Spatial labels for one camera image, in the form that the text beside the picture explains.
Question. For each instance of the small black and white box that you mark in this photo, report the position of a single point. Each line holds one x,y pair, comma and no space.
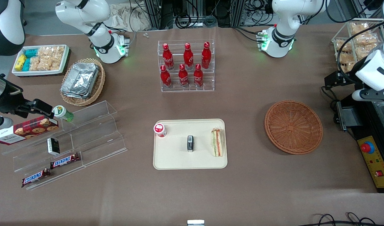
53,146

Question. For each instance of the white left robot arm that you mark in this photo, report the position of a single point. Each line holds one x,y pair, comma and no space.
283,40

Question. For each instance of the small red-capped yogurt bottle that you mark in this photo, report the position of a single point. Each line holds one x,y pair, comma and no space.
159,130

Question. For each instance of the triangular sandwich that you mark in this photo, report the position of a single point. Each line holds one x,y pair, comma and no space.
217,142

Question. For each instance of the aluminium frame post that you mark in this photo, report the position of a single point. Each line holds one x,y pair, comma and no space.
239,12
152,14

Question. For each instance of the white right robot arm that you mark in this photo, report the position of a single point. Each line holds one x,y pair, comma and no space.
99,47

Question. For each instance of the oval light wicker basket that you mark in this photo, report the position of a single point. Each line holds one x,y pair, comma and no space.
99,86

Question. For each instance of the round brown wicker basket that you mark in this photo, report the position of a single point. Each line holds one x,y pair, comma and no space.
292,127

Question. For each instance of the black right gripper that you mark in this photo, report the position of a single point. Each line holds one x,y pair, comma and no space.
10,101

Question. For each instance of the crumpled beige cloth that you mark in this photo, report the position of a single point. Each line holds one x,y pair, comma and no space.
129,18

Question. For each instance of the beige plastic tray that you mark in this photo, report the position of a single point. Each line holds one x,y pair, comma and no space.
179,157

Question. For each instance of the red tartan cookie box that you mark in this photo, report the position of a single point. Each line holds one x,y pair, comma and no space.
25,130

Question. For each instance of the grey metal box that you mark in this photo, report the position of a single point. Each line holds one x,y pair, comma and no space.
348,116

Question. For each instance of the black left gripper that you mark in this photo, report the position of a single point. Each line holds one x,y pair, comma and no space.
342,79

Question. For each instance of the clear bag of rice crackers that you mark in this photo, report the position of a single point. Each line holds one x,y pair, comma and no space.
50,64
35,64
58,52
45,51

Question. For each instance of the yellow control box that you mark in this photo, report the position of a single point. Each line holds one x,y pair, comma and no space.
375,168

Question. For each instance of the stacked aluminium foil containers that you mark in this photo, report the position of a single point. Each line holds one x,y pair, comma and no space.
80,80

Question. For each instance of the small white device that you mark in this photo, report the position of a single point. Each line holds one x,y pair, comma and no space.
195,223

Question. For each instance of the red cola bottle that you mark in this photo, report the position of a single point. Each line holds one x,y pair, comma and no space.
165,78
206,57
183,78
188,58
168,58
198,77

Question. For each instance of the brown Snickers bar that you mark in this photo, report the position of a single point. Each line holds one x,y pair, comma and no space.
64,161
36,177

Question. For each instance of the teal snack pack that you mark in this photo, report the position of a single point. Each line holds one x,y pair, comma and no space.
26,65
31,53

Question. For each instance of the white rectangular snack tray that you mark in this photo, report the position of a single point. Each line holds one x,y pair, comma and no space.
64,64

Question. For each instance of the yellow snack pack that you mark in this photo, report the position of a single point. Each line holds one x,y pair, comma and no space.
20,62

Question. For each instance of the green bottle with white cap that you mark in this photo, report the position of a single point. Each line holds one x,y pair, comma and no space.
61,112

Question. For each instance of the red emergency stop button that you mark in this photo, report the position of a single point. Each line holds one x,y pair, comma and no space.
367,147

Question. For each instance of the clear bag of fried snacks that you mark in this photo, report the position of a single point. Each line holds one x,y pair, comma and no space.
364,33
344,58

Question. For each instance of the clear acrylic stepped shelf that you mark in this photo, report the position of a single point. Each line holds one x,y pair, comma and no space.
97,138

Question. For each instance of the clear acrylic bottle rack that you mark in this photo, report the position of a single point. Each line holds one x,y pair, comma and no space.
176,89

